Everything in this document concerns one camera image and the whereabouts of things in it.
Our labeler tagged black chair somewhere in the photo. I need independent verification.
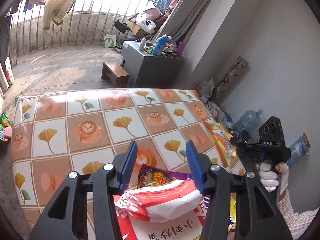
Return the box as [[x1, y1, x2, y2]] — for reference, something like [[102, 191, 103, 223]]
[[114, 19, 140, 42]]

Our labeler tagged white green paper bag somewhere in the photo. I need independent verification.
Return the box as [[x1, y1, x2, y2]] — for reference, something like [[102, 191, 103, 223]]
[[104, 31, 117, 48]]

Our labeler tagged beige hanging towel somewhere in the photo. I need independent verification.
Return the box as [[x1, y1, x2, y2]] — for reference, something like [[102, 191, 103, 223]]
[[41, 0, 79, 31]]

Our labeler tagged cardboard box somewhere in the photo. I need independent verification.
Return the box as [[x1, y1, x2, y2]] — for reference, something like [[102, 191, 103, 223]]
[[127, 21, 151, 38]]

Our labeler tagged yellow snack packet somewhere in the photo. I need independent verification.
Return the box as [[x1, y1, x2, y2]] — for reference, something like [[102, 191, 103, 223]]
[[204, 120, 238, 169]]

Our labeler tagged blue water jug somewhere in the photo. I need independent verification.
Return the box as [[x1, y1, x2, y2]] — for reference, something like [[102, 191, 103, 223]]
[[234, 109, 264, 133]]

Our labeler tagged clutter of small containers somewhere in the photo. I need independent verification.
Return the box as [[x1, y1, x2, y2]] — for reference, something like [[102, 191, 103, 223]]
[[145, 36, 186, 58]]

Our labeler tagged purple noodle snack packet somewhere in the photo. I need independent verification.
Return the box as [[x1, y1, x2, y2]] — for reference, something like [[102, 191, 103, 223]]
[[137, 164, 193, 188]]

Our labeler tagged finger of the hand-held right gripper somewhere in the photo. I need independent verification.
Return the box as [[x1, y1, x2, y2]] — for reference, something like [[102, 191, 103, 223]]
[[236, 145, 264, 161], [230, 131, 252, 147]]

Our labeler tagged patterned rolled mat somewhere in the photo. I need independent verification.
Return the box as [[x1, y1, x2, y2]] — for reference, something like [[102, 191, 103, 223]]
[[212, 56, 250, 103]]

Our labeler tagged beige curtain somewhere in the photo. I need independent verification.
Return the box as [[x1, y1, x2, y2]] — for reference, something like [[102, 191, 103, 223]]
[[160, 0, 226, 48]]

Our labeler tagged leaf-and-coffee printed tablecloth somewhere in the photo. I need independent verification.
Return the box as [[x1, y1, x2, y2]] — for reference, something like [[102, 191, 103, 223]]
[[11, 88, 248, 228]]

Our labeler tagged green snack packet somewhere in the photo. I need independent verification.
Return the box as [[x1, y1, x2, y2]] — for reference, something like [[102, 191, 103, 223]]
[[0, 112, 13, 131]]

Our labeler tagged blue jug with cork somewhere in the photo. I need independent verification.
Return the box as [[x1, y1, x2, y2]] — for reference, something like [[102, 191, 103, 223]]
[[287, 133, 311, 164]]

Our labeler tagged purple cup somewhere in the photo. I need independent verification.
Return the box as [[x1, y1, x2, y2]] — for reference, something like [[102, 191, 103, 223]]
[[176, 42, 187, 56]]

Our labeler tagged red green printed bag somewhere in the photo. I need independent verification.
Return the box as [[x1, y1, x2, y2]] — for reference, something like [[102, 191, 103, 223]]
[[4, 56, 15, 89]]

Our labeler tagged person's right forearm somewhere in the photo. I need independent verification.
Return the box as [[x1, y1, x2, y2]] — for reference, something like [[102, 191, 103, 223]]
[[276, 189, 314, 239]]

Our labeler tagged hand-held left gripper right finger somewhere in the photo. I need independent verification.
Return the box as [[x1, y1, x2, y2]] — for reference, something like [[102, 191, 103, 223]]
[[185, 140, 294, 240]]

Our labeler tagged blue detergent bottle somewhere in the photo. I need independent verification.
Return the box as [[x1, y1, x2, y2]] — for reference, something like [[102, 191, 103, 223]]
[[152, 35, 168, 56]]

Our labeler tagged person's right hand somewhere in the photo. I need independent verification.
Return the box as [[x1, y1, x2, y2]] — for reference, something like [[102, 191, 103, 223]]
[[259, 160, 289, 193]]

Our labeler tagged brown wooden stool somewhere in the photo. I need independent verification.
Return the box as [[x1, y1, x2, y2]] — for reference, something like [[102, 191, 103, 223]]
[[101, 60, 130, 88]]

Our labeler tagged red white plastic bag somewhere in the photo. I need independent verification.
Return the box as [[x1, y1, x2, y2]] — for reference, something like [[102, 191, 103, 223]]
[[114, 177, 235, 240]]

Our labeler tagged grey cabinet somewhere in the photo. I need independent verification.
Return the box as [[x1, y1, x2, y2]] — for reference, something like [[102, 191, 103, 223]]
[[120, 41, 186, 89]]

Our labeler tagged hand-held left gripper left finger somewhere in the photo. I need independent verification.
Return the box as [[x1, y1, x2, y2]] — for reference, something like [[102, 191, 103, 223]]
[[29, 140, 139, 240]]

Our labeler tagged metal railing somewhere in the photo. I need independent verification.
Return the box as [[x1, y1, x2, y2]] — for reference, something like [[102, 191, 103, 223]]
[[10, 0, 156, 56]]

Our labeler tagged white red-print plastic bag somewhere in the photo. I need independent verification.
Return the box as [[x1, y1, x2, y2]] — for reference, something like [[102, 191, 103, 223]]
[[196, 78, 215, 98]]

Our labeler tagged pile of brown clothes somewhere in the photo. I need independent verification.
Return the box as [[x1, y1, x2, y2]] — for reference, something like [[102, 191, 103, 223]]
[[129, 7, 169, 33]]

